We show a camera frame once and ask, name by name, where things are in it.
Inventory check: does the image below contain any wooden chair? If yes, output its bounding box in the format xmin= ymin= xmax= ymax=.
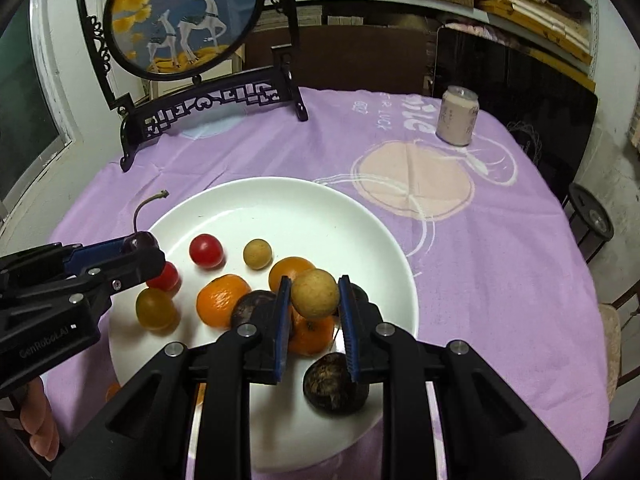
xmin=597 ymin=280 xmax=640 ymax=441

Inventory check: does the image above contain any purple printed tablecloth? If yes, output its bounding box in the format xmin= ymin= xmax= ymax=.
xmin=47 ymin=86 xmax=613 ymax=480

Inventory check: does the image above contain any beige chair cushion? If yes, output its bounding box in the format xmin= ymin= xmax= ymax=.
xmin=598 ymin=304 xmax=622 ymax=401

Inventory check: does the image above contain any black glossy panel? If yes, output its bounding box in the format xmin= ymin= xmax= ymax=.
xmin=431 ymin=26 xmax=599 ymax=206

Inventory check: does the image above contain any white shelf unit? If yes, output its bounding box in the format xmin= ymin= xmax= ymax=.
xmin=480 ymin=0 xmax=599 ymax=92

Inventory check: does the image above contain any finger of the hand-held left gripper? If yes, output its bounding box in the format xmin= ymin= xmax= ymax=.
xmin=62 ymin=246 xmax=167 ymax=318
xmin=0 ymin=237 xmax=130 ymax=292

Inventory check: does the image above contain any round deer picture black stand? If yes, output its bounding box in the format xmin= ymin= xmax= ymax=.
xmin=75 ymin=0 xmax=309 ymax=173

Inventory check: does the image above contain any window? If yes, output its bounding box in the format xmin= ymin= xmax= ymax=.
xmin=0 ymin=0 xmax=76 ymax=221

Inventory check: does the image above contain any orange tomato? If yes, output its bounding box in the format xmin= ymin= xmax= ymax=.
xmin=268 ymin=256 xmax=317 ymax=293

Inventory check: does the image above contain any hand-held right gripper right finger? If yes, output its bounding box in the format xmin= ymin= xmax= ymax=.
xmin=337 ymin=275 xmax=583 ymax=480

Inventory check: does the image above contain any person's left hand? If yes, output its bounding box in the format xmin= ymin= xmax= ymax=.
xmin=10 ymin=377 xmax=61 ymax=463

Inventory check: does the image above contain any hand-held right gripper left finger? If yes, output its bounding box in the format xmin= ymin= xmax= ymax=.
xmin=52 ymin=275 xmax=293 ymax=480

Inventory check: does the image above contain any pale drink can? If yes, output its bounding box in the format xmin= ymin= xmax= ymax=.
xmin=435 ymin=86 xmax=480 ymax=147

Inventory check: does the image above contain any black round stool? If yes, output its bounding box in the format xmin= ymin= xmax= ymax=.
xmin=564 ymin=182 xmax=615 ymax=266

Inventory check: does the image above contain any white plate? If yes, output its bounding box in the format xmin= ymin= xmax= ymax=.
xmin=108 ymin=176 xmax=420 ymax=472

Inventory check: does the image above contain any tan longan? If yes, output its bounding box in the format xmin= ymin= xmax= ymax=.
xmin=290 ymin=268 xmax=341 ymax=319
xmin=243 ymin=238 xmax=274 ymax=270

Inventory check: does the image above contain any red cherry tomato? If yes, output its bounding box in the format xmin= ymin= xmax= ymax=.
xmin=189 ymin=233 xmax=224 ymax=269
xmin=145 ymin=261 xmax=180 ymax=292

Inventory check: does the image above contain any yellow cherry tomato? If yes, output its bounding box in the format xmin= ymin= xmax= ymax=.
xmin=135 ymin=287 xmax=179 ymax=332

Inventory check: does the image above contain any brown wooden panel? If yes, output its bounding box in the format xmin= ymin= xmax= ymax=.
xmin=245 ymin=15 xmax=436 ymax=97

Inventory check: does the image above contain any dark red cherry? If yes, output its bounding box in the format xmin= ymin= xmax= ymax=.
xmin=122 ymin=190 xmax=170 ymax=256

